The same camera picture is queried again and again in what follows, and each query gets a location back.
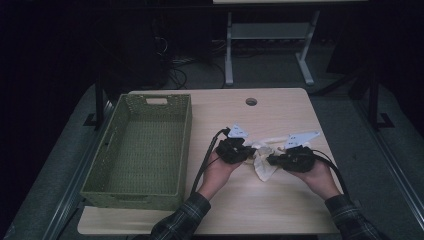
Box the bundle of black floor cables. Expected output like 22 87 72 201
151 16 228 91

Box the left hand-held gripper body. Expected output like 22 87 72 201
215 123 252 165

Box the hand-held gripper black cable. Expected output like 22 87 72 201
190 127 232 196
311 149 352 202

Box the person's left hand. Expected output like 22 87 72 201
196 151 243 201

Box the person's right hand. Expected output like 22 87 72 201
287 159 343 201

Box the white metal desk frame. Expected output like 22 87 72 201
224 10 321 87

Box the aluminium frame rail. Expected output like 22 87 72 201
42 99 117 240
353 99 424 232

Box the black metal post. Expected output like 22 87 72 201
94 73 106 130

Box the white printed cloth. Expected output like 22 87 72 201
242 134 317 183

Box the right hand-held gripper black cable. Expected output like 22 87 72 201
311 149 352 202

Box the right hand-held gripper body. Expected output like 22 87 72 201
278 130 321 174

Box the left hand-held gripper black cable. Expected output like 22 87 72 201
190 127 232 196

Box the green woven storage basket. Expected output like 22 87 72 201
79 93 194 212

